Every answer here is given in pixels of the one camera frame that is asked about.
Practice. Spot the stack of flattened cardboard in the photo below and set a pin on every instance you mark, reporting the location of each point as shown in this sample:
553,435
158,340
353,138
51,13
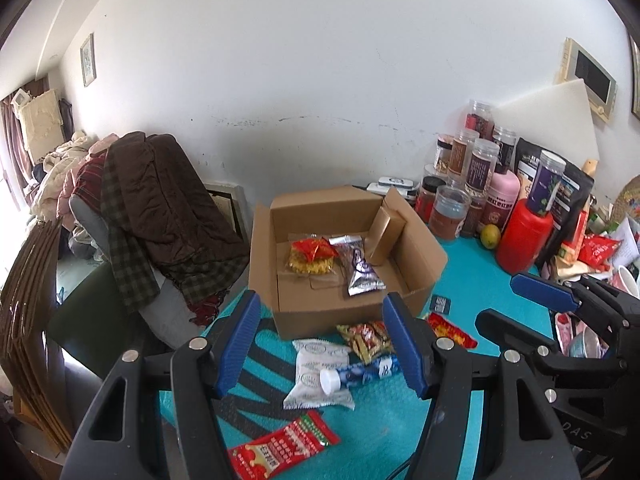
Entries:
30,330

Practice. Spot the brown quilted jacket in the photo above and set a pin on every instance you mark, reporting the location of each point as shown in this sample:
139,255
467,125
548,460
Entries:
165,195

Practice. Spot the small black tag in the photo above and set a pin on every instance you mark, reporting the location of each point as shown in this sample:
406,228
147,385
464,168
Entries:
441,304

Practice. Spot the pink bottle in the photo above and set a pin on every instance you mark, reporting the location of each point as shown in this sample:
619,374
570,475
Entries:
502,197

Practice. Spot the orange red packet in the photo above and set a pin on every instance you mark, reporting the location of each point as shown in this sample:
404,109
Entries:
572,240

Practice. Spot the brown curtain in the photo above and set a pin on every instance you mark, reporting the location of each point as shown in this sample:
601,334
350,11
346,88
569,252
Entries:
10,135

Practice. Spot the leaning white picture frame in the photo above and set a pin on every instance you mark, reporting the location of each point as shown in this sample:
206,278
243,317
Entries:
232,205

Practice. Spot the white flat device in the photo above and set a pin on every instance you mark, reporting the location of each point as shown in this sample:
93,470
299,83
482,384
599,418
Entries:
395,182

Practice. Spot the white foam board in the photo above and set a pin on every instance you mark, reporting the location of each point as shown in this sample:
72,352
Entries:
550,115

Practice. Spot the red striped garment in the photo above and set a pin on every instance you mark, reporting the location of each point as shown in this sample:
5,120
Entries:
90,175

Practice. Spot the yellow lemon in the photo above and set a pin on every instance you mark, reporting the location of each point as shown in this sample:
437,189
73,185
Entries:
490,236

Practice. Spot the woven fan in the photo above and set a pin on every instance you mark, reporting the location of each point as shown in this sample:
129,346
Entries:
630,200

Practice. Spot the cream quilted board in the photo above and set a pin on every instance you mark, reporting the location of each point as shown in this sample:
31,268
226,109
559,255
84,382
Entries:
42,125

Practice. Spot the grey chair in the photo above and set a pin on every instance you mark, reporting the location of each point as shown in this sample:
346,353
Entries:
90,225

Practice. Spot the red snack bag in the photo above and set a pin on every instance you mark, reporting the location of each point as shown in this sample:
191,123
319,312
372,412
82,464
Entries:
600,250

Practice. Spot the teal bubble mat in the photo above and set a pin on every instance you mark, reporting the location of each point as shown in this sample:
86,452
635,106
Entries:
380,430

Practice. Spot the black stand-up pouch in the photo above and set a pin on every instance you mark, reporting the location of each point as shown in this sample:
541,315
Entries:
527,155
575,205

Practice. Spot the framed wall picture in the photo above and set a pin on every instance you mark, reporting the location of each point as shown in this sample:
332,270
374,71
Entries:
87,60

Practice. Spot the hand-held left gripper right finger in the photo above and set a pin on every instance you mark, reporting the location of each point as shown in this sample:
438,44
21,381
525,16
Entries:
405,350

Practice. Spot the silver purple snack packet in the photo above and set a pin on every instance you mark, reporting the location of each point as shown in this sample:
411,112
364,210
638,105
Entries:
360,270

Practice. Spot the cardboard box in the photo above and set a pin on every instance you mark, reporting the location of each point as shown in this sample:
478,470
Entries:
310,315

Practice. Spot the group of clear plastic jars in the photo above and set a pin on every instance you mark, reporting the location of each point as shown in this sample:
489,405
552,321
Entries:
451,210

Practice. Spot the red plastic bottle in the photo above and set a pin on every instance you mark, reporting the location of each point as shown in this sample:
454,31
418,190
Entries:
525,240

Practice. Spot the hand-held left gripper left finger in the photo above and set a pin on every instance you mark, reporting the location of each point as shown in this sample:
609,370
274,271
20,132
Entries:
240,345

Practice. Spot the small red snack packet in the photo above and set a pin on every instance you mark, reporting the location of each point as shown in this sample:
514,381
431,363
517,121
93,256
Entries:
312,249

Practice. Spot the blue candy tube white cap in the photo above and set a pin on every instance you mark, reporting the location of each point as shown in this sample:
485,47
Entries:
360,374

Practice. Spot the cream wall panel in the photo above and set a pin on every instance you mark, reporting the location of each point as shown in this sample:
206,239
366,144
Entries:
585,80

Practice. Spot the gold box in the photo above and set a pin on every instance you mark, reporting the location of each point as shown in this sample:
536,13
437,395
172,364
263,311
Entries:
385,235

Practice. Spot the white printed snack packet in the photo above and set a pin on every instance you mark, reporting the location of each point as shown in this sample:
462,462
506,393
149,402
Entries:
312,370

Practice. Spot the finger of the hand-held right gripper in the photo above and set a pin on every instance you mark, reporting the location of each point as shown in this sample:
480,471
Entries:
505,327
545,292

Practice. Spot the pile of beige bedding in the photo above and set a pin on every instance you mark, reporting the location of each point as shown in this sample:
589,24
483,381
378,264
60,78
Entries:
60,165

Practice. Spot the red white snack packet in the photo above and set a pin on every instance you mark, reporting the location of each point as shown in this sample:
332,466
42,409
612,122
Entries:
280,447

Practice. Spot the white cup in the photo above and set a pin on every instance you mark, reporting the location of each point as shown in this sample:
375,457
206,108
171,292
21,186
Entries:
630,277

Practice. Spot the plaid garment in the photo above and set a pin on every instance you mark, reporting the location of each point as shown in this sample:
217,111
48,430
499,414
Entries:
127,255

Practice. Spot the red yellow snack packet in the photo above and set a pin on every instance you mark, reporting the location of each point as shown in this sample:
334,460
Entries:
450,331

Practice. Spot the gold red candy bag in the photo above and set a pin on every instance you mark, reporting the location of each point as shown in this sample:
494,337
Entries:
365,342

